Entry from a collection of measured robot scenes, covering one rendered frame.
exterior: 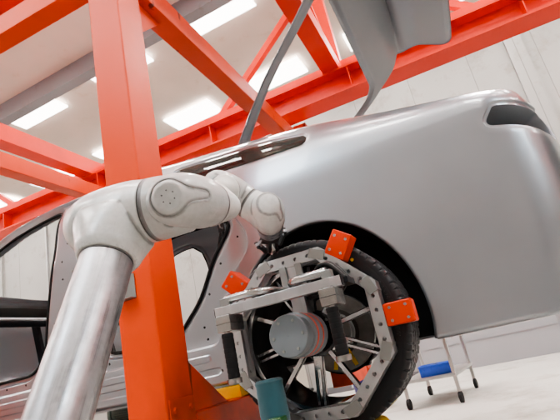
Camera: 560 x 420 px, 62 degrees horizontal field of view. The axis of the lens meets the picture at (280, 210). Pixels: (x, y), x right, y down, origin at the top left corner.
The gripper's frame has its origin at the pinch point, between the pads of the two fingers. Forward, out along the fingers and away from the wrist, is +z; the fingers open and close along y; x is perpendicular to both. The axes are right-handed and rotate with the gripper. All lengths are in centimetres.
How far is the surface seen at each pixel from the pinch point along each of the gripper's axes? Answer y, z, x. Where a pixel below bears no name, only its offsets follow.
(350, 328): 15.8, 26.4, -36.0
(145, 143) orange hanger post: -25, -11, 61
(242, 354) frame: -27.0, -0.4, -28.6
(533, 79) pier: 661, 517, 245
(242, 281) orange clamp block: -15.5, -5.7, -7.1
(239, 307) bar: -21.1, -24.0, -20.0
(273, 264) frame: -3.6, -11.2, -8.6
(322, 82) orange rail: 149, 183, 193
